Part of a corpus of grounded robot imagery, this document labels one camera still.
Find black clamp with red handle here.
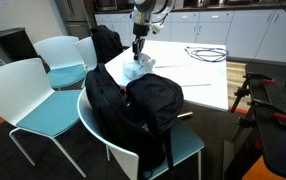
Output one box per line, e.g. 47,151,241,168
235,99,286,129
234,73,276,99

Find stainless steel refrigerator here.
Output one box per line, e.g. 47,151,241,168
54,0,97,40

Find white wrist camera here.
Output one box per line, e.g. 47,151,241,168
150,21,166,36

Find black breadboard robot table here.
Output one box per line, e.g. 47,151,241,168
222,62,286,180

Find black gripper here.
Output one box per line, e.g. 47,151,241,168
131,22,150,61

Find white cloth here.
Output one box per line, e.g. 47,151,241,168
122,52,157,81

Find blue ethernet cable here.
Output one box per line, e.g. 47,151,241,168
184,45,230,64

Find small black backpack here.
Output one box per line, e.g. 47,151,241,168
90,24,125,65

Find black trash bin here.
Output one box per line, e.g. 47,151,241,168
0,27,49,73

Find large black backpack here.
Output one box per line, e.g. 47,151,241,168
84,62,186,173

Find silver metal rod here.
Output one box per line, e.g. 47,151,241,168
177,111,195,120

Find white chair with teal seat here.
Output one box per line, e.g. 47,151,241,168
74,35,99,73
32,35,87,90
0,57,87,179
76,88,206,180

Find white base cabinets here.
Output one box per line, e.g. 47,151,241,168
94,9,286,65

